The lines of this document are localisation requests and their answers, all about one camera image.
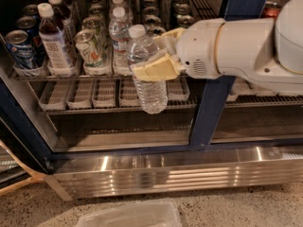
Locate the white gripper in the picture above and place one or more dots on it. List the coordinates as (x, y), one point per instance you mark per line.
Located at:
(197, 49)

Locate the clear front water bottle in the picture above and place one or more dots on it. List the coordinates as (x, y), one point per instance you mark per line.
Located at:
(151, 91)

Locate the clear water bottle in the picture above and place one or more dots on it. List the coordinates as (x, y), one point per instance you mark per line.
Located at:
(151, 91)
(119, 34)
(118, 3)

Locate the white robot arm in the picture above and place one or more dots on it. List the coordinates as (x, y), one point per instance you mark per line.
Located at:
(267, 52)

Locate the dark tea bottle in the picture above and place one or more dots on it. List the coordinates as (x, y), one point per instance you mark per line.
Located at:
(64, 14)
(51, 31)

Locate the front dark tea bottle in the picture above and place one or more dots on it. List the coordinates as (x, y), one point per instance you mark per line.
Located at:
(51, 31)

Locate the stainless fridge base grille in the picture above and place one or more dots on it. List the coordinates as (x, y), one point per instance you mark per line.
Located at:
(113, 175)

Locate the front silver slim can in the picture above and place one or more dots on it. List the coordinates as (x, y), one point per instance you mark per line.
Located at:
(155, 31)

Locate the white green can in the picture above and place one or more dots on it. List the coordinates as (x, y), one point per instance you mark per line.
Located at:
(90, 48)
(95, 24)

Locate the front white green can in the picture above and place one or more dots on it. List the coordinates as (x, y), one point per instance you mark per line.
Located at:
(90, 48)

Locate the red cola can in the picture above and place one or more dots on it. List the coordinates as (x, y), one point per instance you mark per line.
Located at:
(271, 10)

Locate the blue soda can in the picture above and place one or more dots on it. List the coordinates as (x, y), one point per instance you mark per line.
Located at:
(31, 27)
(20, 48)

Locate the front blue soda can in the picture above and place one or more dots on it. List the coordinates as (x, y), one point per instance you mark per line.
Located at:
(20, 48)

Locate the clear plastic bin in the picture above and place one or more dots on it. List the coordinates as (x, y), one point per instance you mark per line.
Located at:
(158, 213)

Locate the blue fridge door frame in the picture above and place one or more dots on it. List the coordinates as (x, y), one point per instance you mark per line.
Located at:
(216, 91)

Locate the top wire shelf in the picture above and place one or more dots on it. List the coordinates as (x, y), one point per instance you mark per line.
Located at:
(152, 15)

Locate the wire shelf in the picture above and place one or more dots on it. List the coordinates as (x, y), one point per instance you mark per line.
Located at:
(107, 95)
(152, 15)

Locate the middle wire shelf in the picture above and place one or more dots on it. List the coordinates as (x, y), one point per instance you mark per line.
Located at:
(107, 95)

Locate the wooden frame piece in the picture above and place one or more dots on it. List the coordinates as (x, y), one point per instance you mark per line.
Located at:
(13, 173)

